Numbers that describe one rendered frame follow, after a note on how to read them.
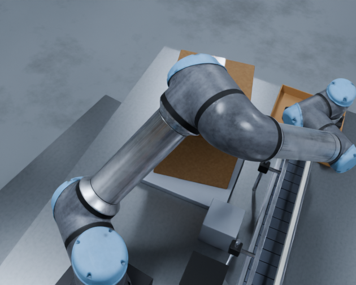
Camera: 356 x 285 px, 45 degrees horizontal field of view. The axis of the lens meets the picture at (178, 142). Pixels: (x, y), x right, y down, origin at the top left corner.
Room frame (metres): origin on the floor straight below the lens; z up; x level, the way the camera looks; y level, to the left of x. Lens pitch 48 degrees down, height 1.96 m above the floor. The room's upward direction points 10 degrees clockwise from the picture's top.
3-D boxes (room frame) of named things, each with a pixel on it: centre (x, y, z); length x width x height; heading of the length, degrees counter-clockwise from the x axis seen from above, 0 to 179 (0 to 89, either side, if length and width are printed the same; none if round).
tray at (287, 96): (1.19, -0.45, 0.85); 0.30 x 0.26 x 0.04; 166
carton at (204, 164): (0.98, -0.07, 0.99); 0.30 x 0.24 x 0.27; 177
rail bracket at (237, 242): (0.56, -0.22, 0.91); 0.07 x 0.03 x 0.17; 76
